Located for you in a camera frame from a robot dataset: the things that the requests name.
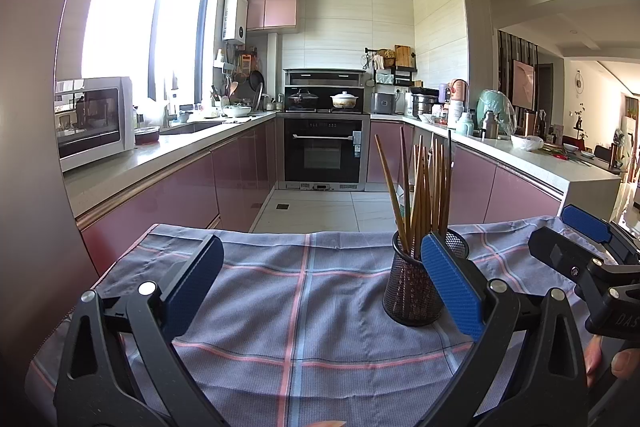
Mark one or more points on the pink kitchen base cabinet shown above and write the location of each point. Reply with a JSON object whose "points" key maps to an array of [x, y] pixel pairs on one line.
{"points": [[520, 197], [165, 207]]}

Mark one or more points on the wall clock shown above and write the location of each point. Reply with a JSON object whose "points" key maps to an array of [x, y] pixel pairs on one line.
{"points": [[579, 82]]}

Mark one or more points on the white microwave oven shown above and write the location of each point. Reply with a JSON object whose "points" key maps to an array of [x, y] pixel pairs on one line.
{"points": [[92, 122]]}

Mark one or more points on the kitchen sink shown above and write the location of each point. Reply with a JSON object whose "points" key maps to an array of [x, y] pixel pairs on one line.
{"points": [[192, 128]]}

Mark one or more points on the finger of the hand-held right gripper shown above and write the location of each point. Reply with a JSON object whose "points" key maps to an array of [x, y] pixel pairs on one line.
{"points": [[555, 249], [585, 223]]}

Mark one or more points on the white bowl in plastic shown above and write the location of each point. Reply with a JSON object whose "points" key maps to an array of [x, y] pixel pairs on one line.
{"points": [[527, 143]]}

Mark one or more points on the white casserole pot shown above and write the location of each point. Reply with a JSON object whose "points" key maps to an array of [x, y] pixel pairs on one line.
{"points": [[345, 101]]}

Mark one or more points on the black built-in oven stove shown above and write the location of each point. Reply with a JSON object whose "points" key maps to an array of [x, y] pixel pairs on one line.
{"points": [[325, 152]]}

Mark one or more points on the wall painting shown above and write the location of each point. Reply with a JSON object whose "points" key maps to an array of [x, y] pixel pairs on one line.
{"points": [[523, 84]]}

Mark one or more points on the black frying pan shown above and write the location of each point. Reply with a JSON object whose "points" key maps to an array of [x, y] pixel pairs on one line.
{"points": [[256, 81]]}

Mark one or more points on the mint green appliance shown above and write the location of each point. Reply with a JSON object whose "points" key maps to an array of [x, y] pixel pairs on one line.
{"points": [[495, 104]]}

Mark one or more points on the pale green detergent bottle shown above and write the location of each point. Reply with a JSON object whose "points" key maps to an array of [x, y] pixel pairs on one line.
{"points": [[466, 124]]}

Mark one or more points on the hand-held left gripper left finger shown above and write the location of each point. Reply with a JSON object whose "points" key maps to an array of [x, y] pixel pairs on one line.
{"points": [[192, 287]]}

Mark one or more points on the wooden cutting board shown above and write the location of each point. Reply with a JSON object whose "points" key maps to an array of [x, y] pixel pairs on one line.
{"points": [[405, 56]]}

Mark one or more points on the pink thermos jug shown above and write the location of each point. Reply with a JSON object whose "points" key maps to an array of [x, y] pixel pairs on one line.
{"points": [[458, 90]]}

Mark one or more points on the dark red bowl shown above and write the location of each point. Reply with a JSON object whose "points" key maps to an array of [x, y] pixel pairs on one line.
{"points": [[147, 135]]}

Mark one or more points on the black wall shelf rack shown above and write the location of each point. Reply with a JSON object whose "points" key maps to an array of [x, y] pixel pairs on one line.
{"points": [[395, 77]]}

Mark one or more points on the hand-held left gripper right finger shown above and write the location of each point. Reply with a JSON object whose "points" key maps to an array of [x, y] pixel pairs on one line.
{"points": [[452, 282]]}

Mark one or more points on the pink wall cabinet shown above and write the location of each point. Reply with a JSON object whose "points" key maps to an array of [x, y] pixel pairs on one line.
{"points": [[272, 7]]}

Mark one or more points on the steel rice cooker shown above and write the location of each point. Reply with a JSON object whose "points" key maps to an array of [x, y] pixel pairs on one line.
{"points": [[383, 104]]}

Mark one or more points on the black mesh utensil holder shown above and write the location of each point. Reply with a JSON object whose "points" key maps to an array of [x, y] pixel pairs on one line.
{"points": [[405, 292]]}

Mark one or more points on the bundle of wooden chopsticks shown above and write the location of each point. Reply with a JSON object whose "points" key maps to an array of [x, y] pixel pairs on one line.
{"points": [[430, 212]]}

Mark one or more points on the steel thermos bottle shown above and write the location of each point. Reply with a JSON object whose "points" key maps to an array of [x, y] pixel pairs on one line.
{"points": [[490, 125]]}

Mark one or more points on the white water heater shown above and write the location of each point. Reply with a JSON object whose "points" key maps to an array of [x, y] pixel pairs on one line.
{"points": [[235, 17]]}

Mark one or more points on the person's right hand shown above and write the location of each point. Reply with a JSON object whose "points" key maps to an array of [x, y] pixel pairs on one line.
{"points": [[595, 354]]}

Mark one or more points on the black cooking pot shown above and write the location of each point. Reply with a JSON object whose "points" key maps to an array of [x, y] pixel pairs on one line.
{"points": [[303, 100]]}

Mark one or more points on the grey checked tablecloth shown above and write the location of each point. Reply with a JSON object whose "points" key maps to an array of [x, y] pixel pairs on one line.
{"points": [[280, 307]]}

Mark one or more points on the white bowl with vegetables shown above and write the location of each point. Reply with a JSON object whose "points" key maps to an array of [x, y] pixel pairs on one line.
{"points": [[237, 111]]}

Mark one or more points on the kitchen window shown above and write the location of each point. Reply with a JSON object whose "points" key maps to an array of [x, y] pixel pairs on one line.
{"points": [[125, 17]]}

